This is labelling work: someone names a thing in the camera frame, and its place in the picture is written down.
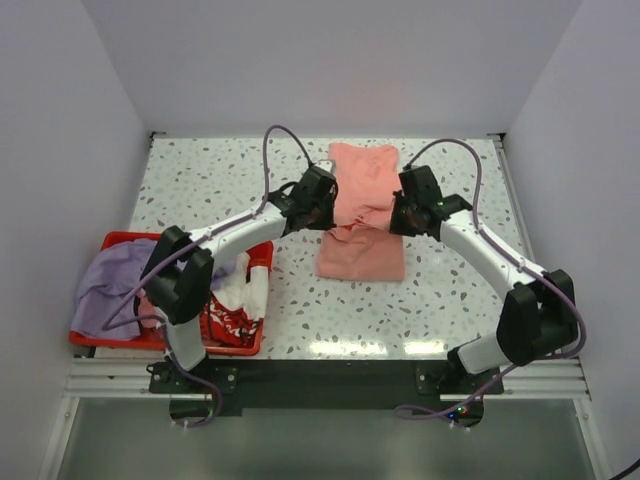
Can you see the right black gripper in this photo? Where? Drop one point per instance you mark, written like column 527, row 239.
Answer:
column 395, row 225

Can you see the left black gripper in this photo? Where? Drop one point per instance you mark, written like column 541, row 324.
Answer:
column 328, row 222

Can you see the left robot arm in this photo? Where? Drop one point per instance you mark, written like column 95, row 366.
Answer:
column 231, row 237

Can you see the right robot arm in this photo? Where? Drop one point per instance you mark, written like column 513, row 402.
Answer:
column 538, row 314

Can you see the red plastic bin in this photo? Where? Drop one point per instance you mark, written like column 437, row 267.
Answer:
column 152, row 339

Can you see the white red printed t shirt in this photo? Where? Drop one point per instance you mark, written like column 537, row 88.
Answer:
column 237, row 301

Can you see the lavender t shirt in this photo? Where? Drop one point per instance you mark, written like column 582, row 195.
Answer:
column 110, row 290

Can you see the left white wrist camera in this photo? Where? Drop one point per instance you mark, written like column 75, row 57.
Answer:
column 327, row 165

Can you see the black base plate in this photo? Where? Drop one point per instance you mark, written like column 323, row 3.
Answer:
column 231, row 386

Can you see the aluminium frame rail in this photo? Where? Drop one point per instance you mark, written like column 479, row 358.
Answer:
column 122, row 416

